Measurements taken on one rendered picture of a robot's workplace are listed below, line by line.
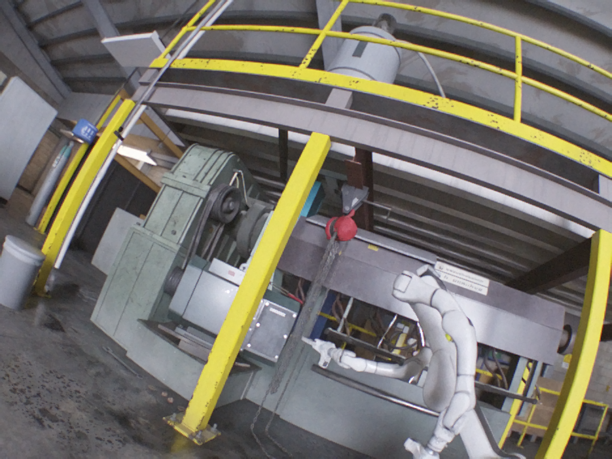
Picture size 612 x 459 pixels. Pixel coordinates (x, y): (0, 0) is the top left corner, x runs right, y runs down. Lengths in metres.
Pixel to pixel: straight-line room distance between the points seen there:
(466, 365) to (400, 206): 1.87
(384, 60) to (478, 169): 1.98
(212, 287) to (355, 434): 1.41
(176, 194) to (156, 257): 0.52
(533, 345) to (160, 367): 2.61
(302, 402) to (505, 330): 1.57
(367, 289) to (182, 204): 1.51
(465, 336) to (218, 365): 1.08
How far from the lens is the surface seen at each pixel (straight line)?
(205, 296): 1.98
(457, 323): 1.12
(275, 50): 6.79
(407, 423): 2.42
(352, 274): 2.42
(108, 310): 2.63
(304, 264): 2.49
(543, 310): 2.77
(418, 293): 1.24
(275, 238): 1.56
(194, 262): 2.02
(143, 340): 2.25
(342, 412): 2.39
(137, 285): 2.45
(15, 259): 2.15
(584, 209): 2.01
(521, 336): 2.64
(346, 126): 1.86
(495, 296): 2.59
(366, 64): 3.30
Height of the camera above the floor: 0.79
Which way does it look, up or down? 14 degrees up
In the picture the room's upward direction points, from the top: 24 degrees clockwise
